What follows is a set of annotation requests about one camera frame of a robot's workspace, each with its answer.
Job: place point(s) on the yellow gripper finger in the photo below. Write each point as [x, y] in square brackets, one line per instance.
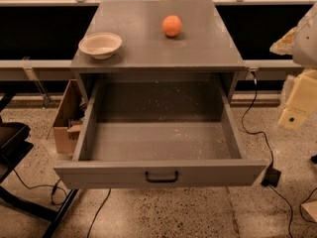
[298, 99]
[284, 46]

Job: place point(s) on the black drawer handle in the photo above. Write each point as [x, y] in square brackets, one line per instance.
[161, 178]

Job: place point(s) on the cardboard box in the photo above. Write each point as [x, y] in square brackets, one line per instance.
[68, 119]

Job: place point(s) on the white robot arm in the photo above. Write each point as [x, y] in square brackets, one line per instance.
[301, 43]

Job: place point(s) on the grey rail barrier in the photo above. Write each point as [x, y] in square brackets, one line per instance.
[36, 66]

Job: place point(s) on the orange fruit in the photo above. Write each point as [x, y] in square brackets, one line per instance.
[171, 26]

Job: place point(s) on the black power adapter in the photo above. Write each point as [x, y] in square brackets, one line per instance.
[271, 177]

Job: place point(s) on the white paper bowl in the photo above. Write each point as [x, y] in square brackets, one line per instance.
[100, 46]

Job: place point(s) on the grey open drawer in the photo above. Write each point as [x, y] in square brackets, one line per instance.
[159, 127]

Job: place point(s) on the black stand frame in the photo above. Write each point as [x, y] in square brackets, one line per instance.
[34, 177]

